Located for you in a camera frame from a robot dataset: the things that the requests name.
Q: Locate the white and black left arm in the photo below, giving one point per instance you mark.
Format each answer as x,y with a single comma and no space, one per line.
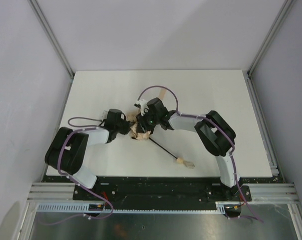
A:
67,150

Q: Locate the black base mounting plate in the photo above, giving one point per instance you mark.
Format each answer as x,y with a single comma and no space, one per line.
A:
159,193

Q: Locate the right aluminium frame post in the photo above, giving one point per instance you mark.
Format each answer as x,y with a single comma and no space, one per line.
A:
271,34

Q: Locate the left aluminium frame post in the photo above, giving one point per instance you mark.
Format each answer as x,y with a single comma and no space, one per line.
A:
51,36

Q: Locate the aluminium frame post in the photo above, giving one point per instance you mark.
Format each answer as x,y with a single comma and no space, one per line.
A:
271,34
51,36

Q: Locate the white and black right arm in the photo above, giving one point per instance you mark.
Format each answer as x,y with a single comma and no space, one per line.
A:
214,132

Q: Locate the front aluminium frame rail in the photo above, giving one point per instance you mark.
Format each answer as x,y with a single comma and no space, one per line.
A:
59,192

